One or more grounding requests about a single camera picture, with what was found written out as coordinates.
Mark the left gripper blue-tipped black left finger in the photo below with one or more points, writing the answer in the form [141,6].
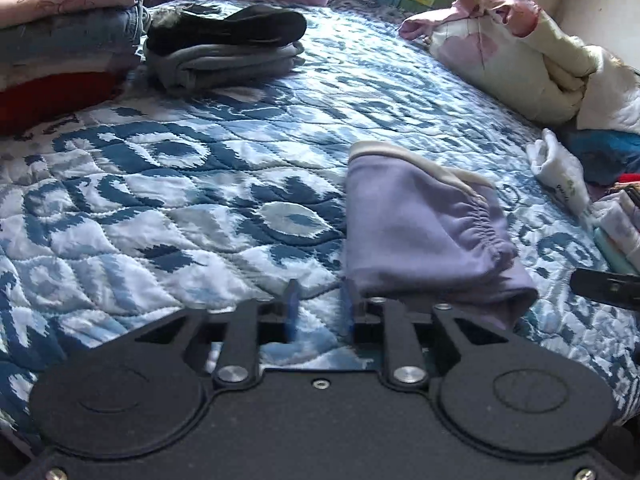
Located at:
[226,345]

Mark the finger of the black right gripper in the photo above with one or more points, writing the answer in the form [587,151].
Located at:
[617,290]

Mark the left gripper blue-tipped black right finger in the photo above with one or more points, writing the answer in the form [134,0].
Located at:
[398,342]

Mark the lavender pants with cream waistband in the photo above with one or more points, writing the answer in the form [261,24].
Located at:
[423,233]

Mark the white sock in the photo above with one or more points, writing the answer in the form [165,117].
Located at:
[556,168]

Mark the blue garment at bedside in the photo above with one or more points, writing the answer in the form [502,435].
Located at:
[605,155]

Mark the blue white patterned quilt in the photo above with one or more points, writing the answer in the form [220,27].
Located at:
[123,213]

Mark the grey folded garment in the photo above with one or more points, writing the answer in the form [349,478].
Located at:
[207,66]

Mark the pink white bundled duvet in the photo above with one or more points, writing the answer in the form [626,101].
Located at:
[514,51]

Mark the dark red folded garment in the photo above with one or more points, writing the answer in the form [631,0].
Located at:
[44,99]

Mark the black folded garment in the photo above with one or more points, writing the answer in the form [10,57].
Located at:
[255,26]

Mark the folded blue jeans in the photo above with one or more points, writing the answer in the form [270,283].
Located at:
[115,30]

